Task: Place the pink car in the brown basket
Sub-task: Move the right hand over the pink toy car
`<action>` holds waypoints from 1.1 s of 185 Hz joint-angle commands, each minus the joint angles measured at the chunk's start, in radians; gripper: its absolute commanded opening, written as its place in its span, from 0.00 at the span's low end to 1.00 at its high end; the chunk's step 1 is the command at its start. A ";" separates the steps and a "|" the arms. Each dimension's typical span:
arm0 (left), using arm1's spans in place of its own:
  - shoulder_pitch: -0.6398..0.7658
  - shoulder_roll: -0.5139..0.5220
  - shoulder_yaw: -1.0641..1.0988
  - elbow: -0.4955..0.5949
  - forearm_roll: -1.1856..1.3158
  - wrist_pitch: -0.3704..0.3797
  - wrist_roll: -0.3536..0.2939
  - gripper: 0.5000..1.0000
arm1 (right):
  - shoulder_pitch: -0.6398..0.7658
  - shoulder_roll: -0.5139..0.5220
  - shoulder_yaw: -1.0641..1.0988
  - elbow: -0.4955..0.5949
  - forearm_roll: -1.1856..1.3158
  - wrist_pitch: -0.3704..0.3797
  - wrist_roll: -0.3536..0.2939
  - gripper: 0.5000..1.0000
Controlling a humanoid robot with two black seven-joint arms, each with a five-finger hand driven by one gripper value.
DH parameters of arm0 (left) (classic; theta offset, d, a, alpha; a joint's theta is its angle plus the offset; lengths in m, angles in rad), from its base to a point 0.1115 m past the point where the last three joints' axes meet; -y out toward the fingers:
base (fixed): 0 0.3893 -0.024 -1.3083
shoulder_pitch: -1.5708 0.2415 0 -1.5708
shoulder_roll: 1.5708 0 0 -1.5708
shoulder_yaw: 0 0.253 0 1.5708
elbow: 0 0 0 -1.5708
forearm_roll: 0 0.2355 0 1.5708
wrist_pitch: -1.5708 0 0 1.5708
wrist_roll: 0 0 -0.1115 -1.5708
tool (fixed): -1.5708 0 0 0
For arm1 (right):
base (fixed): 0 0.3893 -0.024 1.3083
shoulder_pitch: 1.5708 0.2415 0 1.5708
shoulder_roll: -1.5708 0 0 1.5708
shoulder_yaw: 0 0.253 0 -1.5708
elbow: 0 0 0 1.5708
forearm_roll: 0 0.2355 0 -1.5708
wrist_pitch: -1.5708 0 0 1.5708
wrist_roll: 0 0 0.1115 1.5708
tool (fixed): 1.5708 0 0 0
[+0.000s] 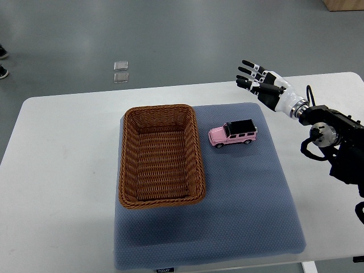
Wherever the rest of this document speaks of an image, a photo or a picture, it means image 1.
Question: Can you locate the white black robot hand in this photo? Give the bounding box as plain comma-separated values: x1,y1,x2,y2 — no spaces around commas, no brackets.
236,60,309,119

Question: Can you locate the pink toy car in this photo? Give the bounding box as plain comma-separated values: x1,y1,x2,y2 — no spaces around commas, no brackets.
208,119,258,148

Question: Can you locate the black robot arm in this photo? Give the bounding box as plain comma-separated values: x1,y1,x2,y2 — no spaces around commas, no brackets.
296,105,363,197

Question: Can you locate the brown wicker basket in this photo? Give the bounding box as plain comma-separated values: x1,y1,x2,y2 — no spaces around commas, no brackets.
118,104,206,209

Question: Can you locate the wooden furniture corner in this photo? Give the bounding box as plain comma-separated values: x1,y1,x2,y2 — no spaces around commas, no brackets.
323,0,364,11

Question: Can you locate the blue grey mat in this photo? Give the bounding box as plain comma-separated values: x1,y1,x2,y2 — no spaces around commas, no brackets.
114,103,306,270

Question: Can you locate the upper floor plate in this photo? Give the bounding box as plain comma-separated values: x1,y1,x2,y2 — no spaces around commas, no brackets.
114,61,129,71

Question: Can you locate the floor plate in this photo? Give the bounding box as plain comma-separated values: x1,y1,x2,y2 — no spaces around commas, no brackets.
114,72,129,84
114,61,129,71

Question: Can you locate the lower floor plate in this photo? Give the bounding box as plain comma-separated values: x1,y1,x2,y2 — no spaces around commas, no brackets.
114,72,129,84

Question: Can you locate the black white shoe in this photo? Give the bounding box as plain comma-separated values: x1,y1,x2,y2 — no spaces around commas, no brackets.
0,65,9,79

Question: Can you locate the dark shoe at edge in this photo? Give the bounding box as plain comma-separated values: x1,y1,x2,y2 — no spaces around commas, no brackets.
0,45,9,59

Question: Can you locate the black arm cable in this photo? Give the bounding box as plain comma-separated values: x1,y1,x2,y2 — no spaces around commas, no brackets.
305,85,317,106

